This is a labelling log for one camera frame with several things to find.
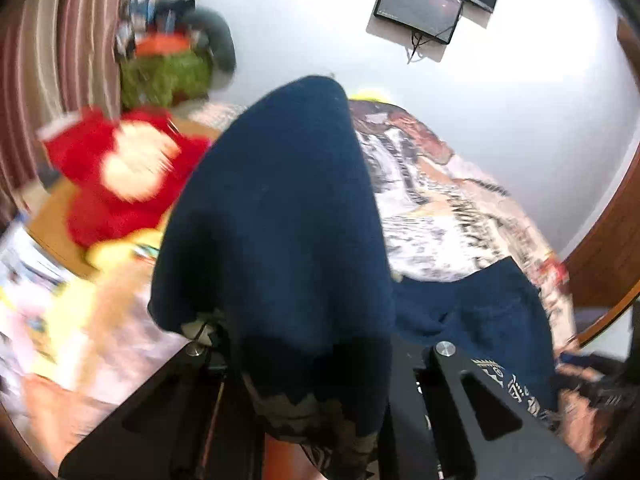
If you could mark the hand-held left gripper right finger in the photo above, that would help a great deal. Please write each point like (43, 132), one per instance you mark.
(450, 410)

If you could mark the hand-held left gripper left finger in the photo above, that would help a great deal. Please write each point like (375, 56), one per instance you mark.
(200, 410)

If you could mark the navy patterned garment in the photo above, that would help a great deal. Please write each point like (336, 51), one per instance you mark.
(280, 210)

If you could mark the brown wooden door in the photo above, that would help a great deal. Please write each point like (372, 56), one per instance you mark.
(600, 270)

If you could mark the yellow plush toy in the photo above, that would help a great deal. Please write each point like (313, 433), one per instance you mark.
(110, 252)

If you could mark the newspaper print blanket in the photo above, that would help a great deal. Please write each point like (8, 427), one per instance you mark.
(440, 210)

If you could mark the red plush toy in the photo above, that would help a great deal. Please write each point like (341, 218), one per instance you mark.
(100, 210)

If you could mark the stack of magazines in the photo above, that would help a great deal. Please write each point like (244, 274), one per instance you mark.
(25, 260)

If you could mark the green plush toy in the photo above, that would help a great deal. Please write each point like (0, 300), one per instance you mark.
(165, 77)

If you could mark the orange box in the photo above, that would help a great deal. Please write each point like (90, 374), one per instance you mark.
(160, 45)

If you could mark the grey plush toy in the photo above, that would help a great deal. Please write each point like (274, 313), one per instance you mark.
(220, 35)

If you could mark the brown striped curtain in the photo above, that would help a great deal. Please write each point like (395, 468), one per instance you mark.
(50, 60)

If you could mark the small black monitor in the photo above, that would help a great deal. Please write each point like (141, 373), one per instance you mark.
(415, 0)

